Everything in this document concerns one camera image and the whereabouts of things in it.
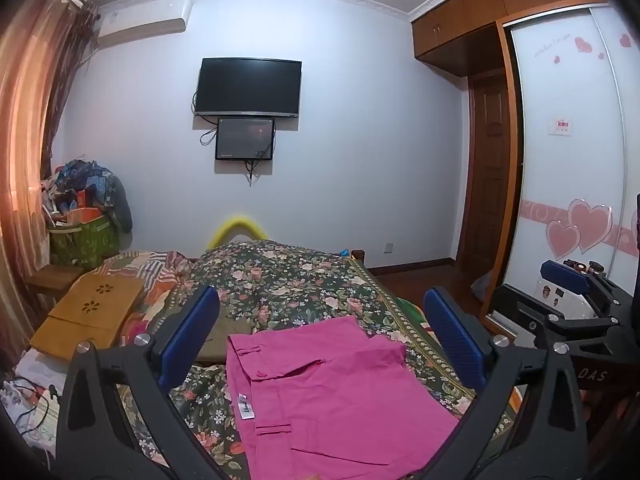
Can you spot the white appliance with stickers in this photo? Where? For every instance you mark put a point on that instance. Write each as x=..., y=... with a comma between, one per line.
x=560, y=296

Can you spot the green bag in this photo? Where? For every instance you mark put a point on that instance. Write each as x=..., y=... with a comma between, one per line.
x=87, y=245

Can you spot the folded olive pants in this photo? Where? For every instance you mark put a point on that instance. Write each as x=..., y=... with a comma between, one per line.
x=225, y=334

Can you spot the dark floral blanket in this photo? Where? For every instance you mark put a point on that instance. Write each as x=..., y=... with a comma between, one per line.
x=300, y=280

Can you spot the white wall socket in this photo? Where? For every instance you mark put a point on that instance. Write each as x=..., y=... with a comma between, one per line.
x=388, y=247

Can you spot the pink pants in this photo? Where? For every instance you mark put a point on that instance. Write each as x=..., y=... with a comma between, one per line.
x=340, y=400

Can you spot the brown wooden overhead cabinets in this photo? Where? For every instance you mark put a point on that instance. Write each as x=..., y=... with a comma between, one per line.
x=475, y=15

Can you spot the wooden bedpost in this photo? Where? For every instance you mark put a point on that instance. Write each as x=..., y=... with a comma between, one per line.
x=358, y=256

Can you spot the wooden lap table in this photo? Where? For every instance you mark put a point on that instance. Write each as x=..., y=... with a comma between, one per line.
x=85, y=310

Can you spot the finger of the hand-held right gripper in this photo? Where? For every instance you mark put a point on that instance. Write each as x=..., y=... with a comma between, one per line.
x=520, y=315
x=565, y=272

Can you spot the pile of clothes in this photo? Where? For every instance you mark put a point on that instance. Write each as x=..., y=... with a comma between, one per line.
x=85, y=185

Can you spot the orange curtain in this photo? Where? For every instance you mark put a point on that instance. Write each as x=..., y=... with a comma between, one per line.
x=30, y=135

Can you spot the black wall television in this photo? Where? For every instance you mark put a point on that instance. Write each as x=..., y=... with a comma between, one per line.
x=247, y=85

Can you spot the small black wall monitor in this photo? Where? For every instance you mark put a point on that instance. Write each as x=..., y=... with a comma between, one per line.
x=245, y=138

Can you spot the wooden stool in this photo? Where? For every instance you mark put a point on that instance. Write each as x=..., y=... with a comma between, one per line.
x=52, y=280

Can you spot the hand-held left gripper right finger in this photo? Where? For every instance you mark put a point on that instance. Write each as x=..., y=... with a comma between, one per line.
x=452, y=340

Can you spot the white air conditioner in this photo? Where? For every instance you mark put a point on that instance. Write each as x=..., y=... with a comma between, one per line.
x=145, y=20

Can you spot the white heart-print wardrobe door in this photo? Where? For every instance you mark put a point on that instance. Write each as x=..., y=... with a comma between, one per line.
x=565, y=160

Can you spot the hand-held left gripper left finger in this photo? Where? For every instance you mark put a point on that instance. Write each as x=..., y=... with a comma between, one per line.
x=192, y=332

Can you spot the yellow foam tube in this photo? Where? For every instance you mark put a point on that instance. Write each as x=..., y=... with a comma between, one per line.
x=235, y=225

